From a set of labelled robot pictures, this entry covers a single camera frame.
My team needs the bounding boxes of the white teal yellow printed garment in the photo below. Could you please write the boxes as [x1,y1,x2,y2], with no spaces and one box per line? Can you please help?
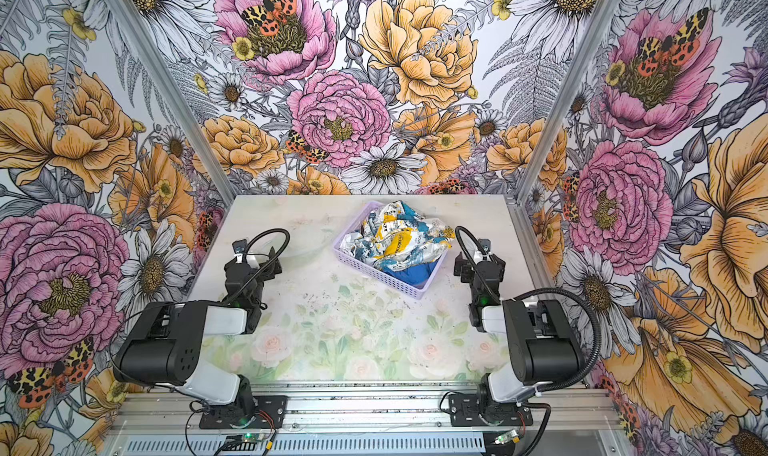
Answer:
[338,200,455,272]

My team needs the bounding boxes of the lavender plastic laundry basket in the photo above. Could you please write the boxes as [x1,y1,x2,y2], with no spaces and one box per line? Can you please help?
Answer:
[332,201,448,299]

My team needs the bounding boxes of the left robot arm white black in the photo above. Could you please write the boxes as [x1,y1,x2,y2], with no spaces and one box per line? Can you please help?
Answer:
[113,251,282,426]

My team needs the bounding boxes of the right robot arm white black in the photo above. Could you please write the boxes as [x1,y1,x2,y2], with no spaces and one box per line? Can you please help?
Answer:
[448,255,585,427]

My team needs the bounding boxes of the blue cloth garment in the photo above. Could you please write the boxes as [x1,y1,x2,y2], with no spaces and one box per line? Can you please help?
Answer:
[383,261,437,287]

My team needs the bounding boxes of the green circuit board left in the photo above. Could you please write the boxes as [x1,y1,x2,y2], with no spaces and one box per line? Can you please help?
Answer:
[221,433,273,455]

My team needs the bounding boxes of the green circuit board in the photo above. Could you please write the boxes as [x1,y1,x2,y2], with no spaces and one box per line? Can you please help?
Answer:
[493,429,520,446]
[221,433,273,455]

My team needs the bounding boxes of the green circuit board right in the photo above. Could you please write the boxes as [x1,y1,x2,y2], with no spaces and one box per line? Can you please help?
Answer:
[493,429,520,446]

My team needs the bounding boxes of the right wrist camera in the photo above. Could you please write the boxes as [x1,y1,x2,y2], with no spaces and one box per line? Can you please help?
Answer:
[474,238,492,262]

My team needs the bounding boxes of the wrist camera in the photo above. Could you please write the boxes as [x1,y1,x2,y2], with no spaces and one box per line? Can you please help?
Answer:
[474,238,492,262]
[232,239,250,263]

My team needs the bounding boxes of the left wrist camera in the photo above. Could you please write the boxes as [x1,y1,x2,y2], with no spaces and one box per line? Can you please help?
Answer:
[232,239,250,263]

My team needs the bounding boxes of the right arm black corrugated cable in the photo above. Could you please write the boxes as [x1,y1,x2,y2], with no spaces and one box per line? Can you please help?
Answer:
[454,225,602,394]

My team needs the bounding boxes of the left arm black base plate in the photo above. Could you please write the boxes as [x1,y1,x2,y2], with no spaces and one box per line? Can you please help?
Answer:
[198,395,288,430]

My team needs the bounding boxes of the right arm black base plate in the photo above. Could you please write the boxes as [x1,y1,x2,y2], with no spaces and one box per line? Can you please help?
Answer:
[439,391,533,428]

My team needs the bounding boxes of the aluminium mounting rail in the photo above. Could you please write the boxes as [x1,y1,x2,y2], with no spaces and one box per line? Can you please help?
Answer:
[114,381,619,435]

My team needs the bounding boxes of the white slotted cable duct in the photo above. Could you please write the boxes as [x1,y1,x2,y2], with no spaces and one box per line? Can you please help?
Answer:
[113,432,486,455]

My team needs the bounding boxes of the right aluminium corner post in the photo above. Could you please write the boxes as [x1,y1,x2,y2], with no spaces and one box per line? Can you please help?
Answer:
[515,0,621,206]

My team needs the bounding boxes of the aluminium corner post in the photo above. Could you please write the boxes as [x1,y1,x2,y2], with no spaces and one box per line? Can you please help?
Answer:
[105,0,237,207]
[515,0,621,206]

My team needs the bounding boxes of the left aluminium corner post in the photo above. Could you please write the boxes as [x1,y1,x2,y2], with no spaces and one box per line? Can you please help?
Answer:
[105,0,237,207]

